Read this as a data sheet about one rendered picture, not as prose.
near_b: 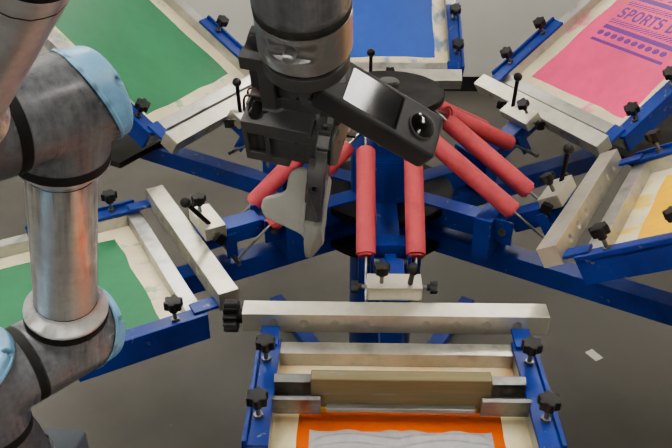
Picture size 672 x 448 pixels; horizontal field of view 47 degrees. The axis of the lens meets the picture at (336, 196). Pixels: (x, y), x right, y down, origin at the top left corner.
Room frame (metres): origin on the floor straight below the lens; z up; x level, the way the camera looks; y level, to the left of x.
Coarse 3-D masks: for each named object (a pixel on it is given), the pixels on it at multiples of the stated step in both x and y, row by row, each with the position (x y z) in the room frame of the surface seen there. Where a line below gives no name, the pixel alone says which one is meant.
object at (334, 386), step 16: (320, 384) 1.12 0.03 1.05; (336, 384) 1.12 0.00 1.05; (352, 384) 1.12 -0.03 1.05; (368, 384) 1.12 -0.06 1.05; (384, 384) 1.11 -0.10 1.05; (400, 384) 1.11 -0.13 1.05; (416, 384) 1.11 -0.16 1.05; (432, 384) 1.11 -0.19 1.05; (448, 384) 1.11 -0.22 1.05; (464, 384) 1.11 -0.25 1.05; (480, 384) 1.11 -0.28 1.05; (336, 400) 1.12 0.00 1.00; (352, 400) 1.12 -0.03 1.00; (368, 400) 1.12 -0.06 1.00; (384, 400) 1.11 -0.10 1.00; (400, 400) 1.11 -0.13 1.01; (416, 400) 1.11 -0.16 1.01; (432, 400) 1.11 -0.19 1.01; (448, 400) 1.11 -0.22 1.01; (464, 400) 1.11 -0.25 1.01; (480, 400) 1.11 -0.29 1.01
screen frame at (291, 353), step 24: (288, 360) 1.27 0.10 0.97; (312, 360) 1.27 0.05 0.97; (336, 360) 1.27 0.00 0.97; (360, 360) 1.27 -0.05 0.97; (384, 360) 1.27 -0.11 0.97; (408, 360) 1.27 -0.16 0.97; (432, 360) 1.26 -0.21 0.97; (456, 360) 1.26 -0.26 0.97; (480, 360) 1.26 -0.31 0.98; (504, 360) 1.26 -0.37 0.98
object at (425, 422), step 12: (408, 420) 1.11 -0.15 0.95; (420, 420) 1.11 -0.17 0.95; (432, 420) 1.11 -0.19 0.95; (444, 420) 1.11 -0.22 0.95; (456, 420) 1.11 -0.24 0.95; (468, 420) 1.11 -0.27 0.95; (480, 420) 1.11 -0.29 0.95; (492, 420) 1.11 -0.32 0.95; (432, 432) 1.08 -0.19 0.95; (468, 432) 1.08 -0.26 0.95; (480, 432) 1.08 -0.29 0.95; (492, 432) 1.08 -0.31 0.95; (504, 444) 1.05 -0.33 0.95
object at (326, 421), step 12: (300, 420) 1.11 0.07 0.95; (312, 420) 1.11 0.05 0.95; (324, 420) 1.11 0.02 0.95; (336, 420) 1.11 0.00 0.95; (348, 420) 1.11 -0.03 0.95; (360, 420) 1.11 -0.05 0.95; (372, 420) 1.11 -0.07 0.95; (384, 420) 1.11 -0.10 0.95; (396, 420) 1.11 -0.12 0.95; (300, 432) 1.08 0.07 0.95; (300, 444) 1.05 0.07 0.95
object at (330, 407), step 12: (336, 408) 1.10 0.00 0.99; (348, 408) 1.10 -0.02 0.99; (360, 408) 1.10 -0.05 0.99; (372, 408) 1.10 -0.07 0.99; (384, 408) 1.10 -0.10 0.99; (396, 408) 1.10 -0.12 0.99; (408, 408) 1.10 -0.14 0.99; (420, 408) 1.10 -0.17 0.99; (432, 408) 1.10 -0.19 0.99; (444, 408) 1.10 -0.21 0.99; (456, 408) 1.10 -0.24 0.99; (468, 408) 1.10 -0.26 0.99
